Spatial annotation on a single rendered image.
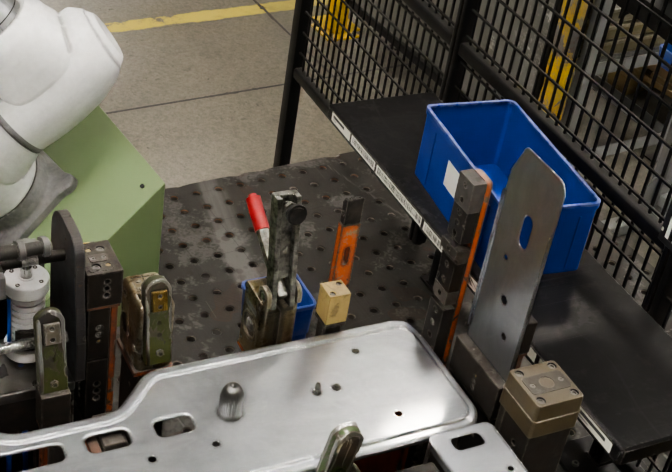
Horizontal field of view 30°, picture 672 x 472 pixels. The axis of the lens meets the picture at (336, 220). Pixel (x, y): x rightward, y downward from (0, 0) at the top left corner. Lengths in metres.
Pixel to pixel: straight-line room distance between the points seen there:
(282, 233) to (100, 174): 0.56
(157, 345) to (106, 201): 0.47
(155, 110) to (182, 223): 1.73
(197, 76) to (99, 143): 2.20
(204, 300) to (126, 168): 0.31
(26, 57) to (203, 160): 1.97
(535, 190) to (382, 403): 0.35
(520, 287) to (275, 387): 0.36
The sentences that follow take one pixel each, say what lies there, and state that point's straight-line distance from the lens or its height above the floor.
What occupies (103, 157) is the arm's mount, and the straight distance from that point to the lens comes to 2.20.
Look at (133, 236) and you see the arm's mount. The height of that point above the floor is 0.89.
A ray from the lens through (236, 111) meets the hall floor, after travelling 4.23.
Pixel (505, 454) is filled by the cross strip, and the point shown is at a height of 1.00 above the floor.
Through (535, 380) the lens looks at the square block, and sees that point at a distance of 1.72.
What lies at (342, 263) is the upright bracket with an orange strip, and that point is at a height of 1.08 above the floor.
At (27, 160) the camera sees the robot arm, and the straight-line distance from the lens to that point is 2.13.
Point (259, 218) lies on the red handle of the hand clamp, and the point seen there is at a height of 1.13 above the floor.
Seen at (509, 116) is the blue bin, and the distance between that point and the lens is 2.14.
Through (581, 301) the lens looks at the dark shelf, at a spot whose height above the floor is 1.03.
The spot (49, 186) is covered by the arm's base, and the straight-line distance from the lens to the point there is 2.21.
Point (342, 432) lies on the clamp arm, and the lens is 1.49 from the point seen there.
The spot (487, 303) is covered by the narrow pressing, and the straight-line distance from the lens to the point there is 1.79.
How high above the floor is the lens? 2.16
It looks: 35 degrees down
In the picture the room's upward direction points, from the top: 10 degrees clockwise
